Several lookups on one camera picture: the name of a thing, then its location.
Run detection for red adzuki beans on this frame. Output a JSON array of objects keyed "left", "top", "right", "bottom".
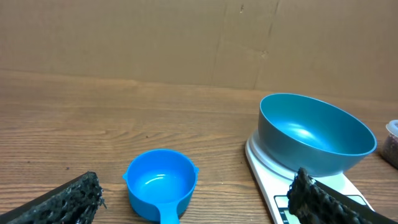
[{"left": 380, "top": 134, "right": 397, "bottom": 168}]

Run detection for cardboard backdrop panel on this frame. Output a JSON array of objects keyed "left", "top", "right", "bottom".
[{"left": 1, "top": 0, "right": 397, "bottom": 101}]

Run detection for teal blue bowl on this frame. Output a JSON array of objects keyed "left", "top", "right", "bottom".
[{"left": 257, "top": 93, "right": 377, "bottom": 177}]

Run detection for blue plastic measuring scoop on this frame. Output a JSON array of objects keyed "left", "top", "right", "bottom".
[{"left": 123, "top": 149, "right": 199, "bottom": 224}]

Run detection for clear plastic bean container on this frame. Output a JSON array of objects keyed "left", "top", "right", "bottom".
[{"left": 380, "top": 119, "right": 397, "bottom": 168}]

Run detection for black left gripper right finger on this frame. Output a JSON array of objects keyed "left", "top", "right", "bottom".
[{"left": 287, "top": 167, "right": 397, "bottom": 224}]

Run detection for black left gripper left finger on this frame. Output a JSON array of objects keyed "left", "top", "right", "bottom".
[{"left": 1, "top": 171, "right": 104, "bottom": 224}]

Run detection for white kitchen scale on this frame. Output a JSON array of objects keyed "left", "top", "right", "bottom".
[{"left": 246, "top": 130, "right": 372, "bottom": 224}]

